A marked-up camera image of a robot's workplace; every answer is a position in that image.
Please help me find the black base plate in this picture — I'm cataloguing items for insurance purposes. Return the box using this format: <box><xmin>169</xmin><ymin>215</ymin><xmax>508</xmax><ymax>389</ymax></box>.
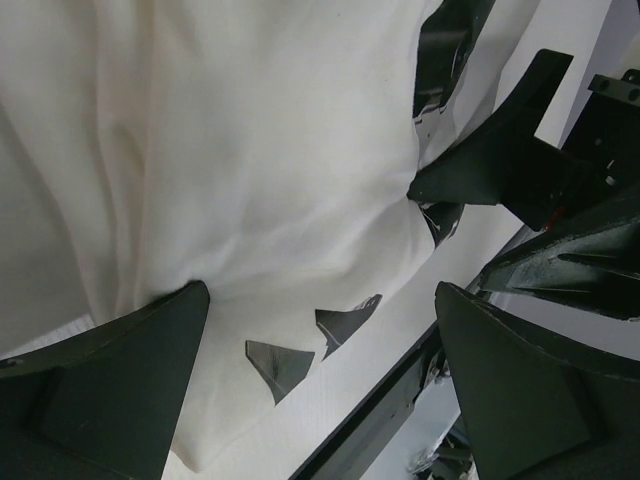
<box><xmin>287</xmin><ymin>224</ymin><xmax>531</xmax><ymax>480</ymax></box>

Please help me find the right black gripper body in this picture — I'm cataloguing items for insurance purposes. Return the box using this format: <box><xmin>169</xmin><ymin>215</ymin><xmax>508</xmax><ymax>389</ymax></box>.
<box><xmin>502</xmin><ymin>72</ymin><xmax>639</xmax><ymax>230</ymax></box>

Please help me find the white t shirt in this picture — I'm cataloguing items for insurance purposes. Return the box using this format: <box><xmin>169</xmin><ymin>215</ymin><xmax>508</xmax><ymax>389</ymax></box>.
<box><xmin>0</xmin><ymin>0</ymin><xmax>609</xmax><ymax>474</ymax></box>

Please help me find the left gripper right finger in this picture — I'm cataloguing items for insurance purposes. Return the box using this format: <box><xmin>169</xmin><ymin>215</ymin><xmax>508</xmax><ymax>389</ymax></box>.
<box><xmin>435</xmin><ymin>282</ymin><xmax>639</xmax><ymax>480</ymax></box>

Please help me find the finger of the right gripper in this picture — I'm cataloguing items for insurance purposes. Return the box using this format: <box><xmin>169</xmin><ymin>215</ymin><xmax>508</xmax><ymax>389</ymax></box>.
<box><xmin>407</xmin><ymin>49</ymin><xmax>573</xmax><ymax>205</ymax></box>

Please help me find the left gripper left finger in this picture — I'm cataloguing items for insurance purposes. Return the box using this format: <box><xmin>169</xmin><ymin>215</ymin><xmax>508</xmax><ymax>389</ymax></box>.
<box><xmin>1</xmin><ymin>281</ymin><xmax>210</xmax><ymax>479</ymax></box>

